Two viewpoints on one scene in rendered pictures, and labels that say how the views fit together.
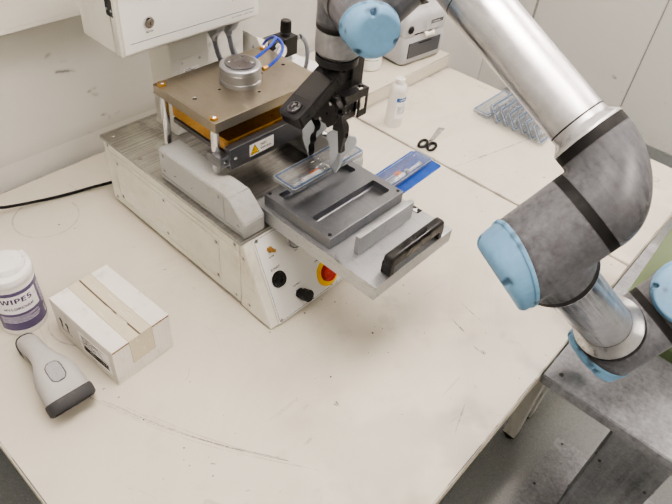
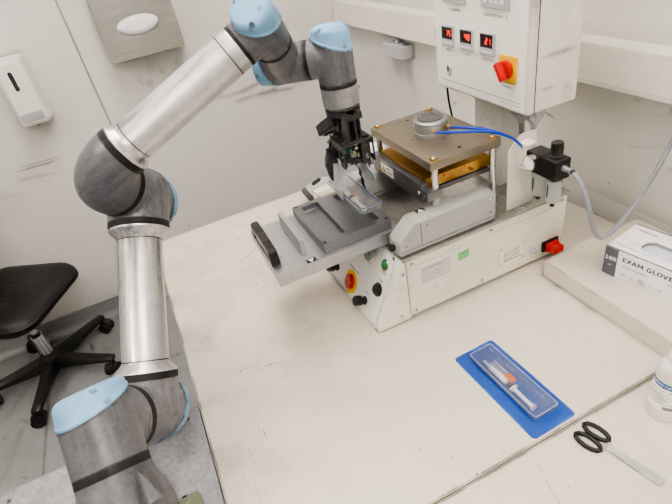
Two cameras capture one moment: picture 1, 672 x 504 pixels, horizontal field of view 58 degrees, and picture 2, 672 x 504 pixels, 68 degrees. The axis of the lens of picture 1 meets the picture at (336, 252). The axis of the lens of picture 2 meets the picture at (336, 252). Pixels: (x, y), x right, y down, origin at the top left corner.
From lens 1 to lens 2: 1.65 m
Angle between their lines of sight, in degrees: 87
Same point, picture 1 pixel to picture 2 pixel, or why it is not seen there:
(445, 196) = (458, 418)
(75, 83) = (553, 128)
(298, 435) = (248, 268)
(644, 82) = not seen: outside the picture
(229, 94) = (409, 129)
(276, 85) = (419, 144)
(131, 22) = (441, 62)
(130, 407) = not seen: hidden behind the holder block
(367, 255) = (278, 230)
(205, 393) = not seen: hidden behind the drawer
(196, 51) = (491, 116)
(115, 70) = (582, 139)
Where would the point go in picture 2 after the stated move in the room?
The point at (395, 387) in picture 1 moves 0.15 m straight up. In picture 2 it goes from (248, 312) to (231, 267)
